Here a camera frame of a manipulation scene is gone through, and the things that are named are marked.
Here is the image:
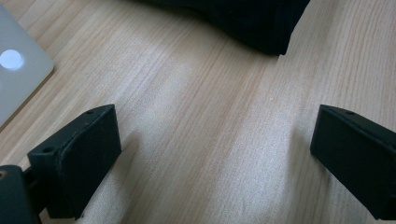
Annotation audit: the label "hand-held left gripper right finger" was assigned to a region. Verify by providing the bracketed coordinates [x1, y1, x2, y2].
[309, 104, 396, 221]

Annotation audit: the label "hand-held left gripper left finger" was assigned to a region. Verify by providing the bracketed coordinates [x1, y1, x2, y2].
[27, 104, 122, 220]

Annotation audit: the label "white plastic basket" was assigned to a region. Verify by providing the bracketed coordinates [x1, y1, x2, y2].
[0, 4, 55, 130]

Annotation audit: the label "black pants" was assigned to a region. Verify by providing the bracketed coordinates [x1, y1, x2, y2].
[130, 0, 312, 56]

